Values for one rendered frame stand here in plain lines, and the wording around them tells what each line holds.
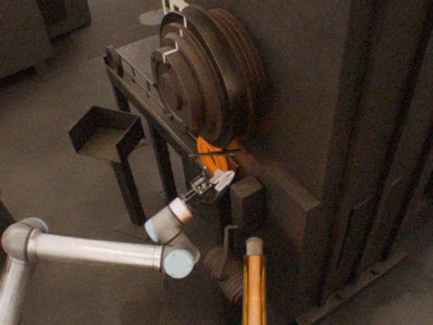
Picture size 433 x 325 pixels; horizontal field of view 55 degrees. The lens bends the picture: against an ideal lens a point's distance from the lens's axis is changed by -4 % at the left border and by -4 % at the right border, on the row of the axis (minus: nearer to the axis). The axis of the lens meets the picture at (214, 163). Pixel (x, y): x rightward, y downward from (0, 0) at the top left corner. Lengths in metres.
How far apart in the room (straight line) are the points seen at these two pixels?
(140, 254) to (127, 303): 0.81
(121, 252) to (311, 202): 0.63
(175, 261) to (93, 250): 0.27
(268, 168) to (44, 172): 1.84
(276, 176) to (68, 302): 1.33
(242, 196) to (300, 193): 0.21
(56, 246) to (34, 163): 1.62
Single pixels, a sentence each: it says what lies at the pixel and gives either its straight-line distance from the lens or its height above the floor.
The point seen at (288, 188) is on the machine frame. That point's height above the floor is 0.87.
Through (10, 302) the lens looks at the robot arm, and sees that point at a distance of 1.76.
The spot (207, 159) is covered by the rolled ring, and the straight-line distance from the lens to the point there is 1.73.
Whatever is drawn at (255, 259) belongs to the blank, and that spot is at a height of 0.77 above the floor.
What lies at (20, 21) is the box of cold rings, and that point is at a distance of 3.72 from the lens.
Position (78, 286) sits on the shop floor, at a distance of 2.36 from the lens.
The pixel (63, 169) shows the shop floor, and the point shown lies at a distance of 2.93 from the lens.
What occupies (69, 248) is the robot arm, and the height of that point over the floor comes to 0.78.
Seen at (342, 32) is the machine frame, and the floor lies 1.45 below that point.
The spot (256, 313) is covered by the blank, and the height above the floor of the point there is 0.80.
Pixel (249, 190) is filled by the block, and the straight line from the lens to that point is 1.49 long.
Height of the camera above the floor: 1.93
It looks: 46 degrees down
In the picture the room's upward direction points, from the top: 6 degrees counter-clockwise
